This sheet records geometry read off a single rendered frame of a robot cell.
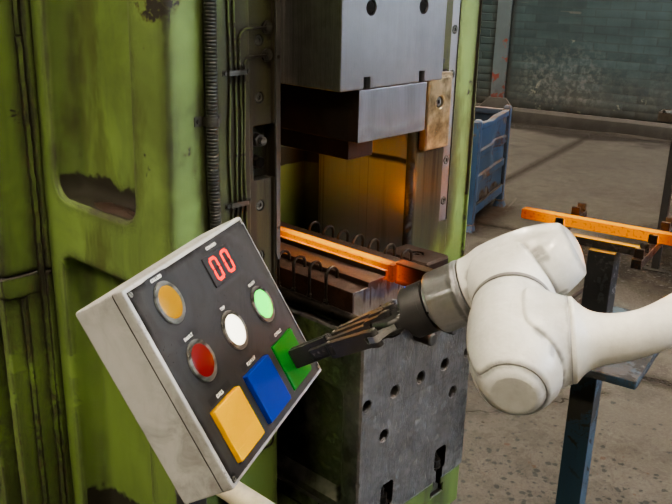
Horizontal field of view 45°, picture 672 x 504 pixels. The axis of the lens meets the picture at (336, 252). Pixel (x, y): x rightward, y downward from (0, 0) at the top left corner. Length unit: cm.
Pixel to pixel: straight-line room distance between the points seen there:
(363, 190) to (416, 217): 15
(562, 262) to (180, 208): 66
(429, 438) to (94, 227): 84
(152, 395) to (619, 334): 55
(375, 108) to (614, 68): 769
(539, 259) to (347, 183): 101
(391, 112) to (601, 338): 73
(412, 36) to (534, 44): 780
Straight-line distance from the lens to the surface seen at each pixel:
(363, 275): 163
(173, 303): 105
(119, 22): 156
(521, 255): 105
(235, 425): 107
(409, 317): 112
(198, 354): 106
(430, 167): 192
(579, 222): 196
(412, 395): 173
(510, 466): 290
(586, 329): 96
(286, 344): 124
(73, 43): 169
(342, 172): 200
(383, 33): 150
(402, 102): 157
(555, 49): 928
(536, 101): 939
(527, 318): 94
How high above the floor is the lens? 156
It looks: 19 degrees down
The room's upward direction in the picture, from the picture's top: 1 degrees clockwise
